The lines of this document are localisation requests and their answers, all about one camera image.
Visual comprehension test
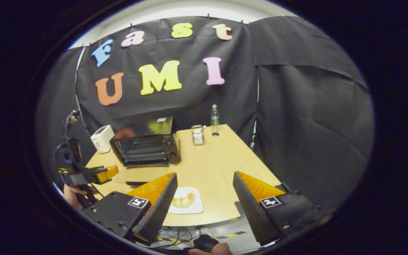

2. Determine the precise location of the black electric oven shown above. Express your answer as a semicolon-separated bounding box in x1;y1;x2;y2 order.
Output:
110;117;181;186

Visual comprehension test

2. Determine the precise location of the black backdrop cloth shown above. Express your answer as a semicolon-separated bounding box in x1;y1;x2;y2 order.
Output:
35;16;374;209

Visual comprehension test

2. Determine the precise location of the clear plastic bottle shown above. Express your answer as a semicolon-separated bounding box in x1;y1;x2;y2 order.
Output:
210;104;220;127

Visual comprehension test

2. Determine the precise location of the golden croissant bread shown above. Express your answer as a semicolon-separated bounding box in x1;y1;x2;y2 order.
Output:
171;192;196;208

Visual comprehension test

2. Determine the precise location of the tangle of black cables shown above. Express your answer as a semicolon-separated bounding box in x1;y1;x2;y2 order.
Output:
156;227;204;250

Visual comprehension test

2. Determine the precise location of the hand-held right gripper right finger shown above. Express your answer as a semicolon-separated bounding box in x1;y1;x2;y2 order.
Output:
233;171;332;247

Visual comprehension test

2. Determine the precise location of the metal mesh container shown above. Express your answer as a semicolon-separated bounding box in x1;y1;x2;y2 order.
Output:
191;125;205;146

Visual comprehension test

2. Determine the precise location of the dark rounded object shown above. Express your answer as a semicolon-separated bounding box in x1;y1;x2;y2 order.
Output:
193;234;220;253

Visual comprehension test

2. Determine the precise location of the white toaster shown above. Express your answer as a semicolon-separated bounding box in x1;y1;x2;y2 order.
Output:
90;125;115;153

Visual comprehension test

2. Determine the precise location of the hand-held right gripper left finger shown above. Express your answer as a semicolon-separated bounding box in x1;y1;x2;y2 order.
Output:
83;172;178;245

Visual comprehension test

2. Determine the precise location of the white square plate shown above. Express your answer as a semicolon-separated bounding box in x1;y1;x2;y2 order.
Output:
168;187;203;215

